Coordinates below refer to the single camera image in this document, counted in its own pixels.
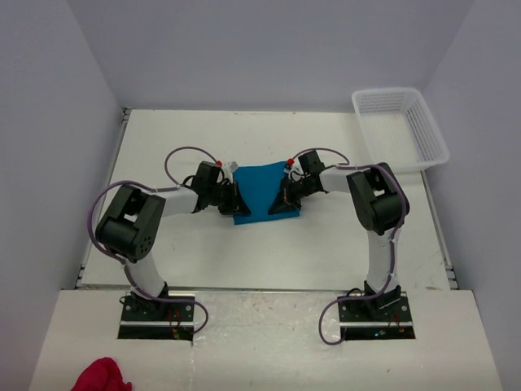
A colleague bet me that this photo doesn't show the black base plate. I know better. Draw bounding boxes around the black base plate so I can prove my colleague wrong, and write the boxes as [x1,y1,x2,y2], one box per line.
[117,292,195,342]
[337,293,416,341]

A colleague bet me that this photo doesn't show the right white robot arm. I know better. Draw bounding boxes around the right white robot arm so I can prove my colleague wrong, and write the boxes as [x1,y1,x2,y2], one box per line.
[268,148,410,320]

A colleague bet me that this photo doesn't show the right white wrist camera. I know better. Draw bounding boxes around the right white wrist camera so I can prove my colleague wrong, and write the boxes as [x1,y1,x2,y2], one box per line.
[284,158,304,182]

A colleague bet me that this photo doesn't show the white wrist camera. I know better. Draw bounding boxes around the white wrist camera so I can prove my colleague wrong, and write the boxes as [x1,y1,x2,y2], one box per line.
[284,158,304,182]
[225,161,239,173]

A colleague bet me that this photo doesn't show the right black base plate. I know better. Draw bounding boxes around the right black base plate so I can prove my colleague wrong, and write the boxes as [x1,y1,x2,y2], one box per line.
[337,293,416,341]

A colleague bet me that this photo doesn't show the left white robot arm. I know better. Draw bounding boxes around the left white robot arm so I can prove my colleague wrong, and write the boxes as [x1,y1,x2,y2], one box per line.
[90,161,252,320]

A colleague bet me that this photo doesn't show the purple cable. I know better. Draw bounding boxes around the purple cable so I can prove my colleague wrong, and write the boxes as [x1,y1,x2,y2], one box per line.
[88,146,210,337]
[291,147,410,347]

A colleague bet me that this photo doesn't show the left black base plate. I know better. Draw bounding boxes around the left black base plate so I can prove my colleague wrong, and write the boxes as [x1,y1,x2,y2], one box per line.
[117,292,195,342]

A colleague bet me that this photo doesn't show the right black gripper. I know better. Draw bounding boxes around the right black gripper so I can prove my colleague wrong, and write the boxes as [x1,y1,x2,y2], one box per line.
[269,175,318,216]

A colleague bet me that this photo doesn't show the blue t shirt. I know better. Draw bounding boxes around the blue t shirt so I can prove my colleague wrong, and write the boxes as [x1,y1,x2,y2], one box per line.
[233,161,300,226]

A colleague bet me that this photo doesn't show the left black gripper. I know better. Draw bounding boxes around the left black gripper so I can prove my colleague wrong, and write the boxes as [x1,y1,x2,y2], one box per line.
[207,179,250,215]

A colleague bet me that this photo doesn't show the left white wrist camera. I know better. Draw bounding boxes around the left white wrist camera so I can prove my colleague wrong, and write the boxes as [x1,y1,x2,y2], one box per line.
[225,161,239,173]

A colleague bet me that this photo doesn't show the red t shirt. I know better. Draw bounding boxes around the red t shirt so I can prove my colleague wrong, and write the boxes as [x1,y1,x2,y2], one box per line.
[72,358,133,391]

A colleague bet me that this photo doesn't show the white plastic basket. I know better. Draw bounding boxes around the white plastic basket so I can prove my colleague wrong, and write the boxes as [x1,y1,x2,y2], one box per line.
[352,87,450,173]

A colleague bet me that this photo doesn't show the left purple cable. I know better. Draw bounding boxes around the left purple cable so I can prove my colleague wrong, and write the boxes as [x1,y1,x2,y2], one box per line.
[88,146,210,337]

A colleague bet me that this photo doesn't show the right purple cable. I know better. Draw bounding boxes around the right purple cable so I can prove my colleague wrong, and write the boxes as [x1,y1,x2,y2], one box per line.
[291,147,410,347]

